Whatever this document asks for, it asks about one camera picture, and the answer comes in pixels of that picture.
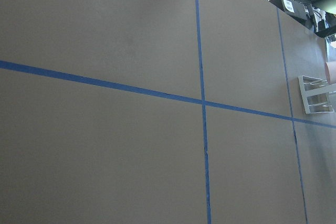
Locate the black box with label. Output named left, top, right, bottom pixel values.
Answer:
left=270, top=0, right=307, bottom=20

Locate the pink plastic cup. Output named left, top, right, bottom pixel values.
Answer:
left=324, top=61, right=336, bottom=84

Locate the black computer monitor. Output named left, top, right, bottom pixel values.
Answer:
left=312, top=0, right=335, bottom=38

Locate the white wire cup rack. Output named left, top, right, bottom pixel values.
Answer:
left=298, top=76, right=335, bottom=114

